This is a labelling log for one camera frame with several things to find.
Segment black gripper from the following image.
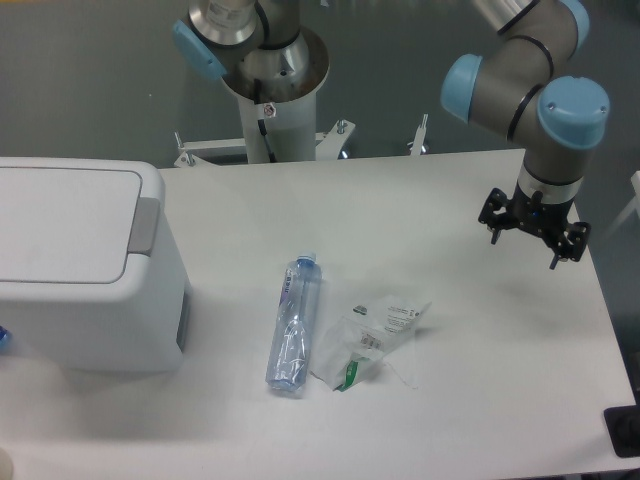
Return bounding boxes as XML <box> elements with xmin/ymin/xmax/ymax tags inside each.
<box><xmin>478</xmin><ymin>175</ymin><xmax>591</xmax><ymax>270</ymax></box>

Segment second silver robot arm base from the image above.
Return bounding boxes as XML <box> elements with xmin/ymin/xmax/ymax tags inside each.
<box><xmin>172</xmin><ymin>1</ymin><xmax>300</xmax><ymax>80</ymax></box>

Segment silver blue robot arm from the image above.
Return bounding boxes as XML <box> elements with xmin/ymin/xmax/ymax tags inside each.
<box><xmin>440</xmin><ymin>0</ymin><xmax>610</xmax><ymax>265</ymax></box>

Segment white trash can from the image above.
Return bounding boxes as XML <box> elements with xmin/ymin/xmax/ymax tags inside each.
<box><xmin>1</xmin><ymin>157</ymin><xmax>191</xmax><ymax>372</ymax></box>

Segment white trash can lid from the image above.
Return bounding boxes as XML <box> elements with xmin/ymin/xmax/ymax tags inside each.
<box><xmin>1</xmin><ymin>163</ymin><xmax>164</xmax><ymax>284</ymax></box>

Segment clear plastic wrapper bag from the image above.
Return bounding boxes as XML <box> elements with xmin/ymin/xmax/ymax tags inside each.
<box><xmin>310</xmin><ymin>295</ymin><xmax>431</xmax><ymax>392</ymax></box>

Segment black device at table edge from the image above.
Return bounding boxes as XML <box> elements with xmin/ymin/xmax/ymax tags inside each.
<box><xmin>603</xmin><ymin>405</ymin><xmax>639</xmax><ymax>458</ymax></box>

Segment clear plastic water bottle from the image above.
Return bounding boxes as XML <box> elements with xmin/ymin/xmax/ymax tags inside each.
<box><xmin>265</xmin><ymin>252</ymin><xmax>322</xmax><ymax>395</ymax></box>

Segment blue object at left edge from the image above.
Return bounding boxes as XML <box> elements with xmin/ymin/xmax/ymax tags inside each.
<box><xmin>0</xmin><ymin>326</ymin><xmax>12</xmax><ymax>354</ymax></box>

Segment white frame at right edge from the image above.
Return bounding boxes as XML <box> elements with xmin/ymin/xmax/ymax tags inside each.
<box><xmin>607</xmin><ymin>171</ymin><xmax>640</xmax><ymax>236</ymax></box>

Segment white pedestal foot frame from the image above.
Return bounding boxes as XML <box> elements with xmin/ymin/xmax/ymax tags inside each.
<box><xmin>172</xmin><ymin>114</ymin><xmax>431</xmax><ymax>168</ymax></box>

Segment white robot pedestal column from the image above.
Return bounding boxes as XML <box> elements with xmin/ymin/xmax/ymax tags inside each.
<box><xmin>223</xmin><ymin>27</ymin><xmax>329</xmax><ymax>164</ymax></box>

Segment black cable on pedestal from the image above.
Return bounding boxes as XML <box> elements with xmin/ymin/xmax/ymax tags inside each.
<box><xmin>252</xmin><ymin>77</ymin><xmax>278</xmax><ymax>164</ymax></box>

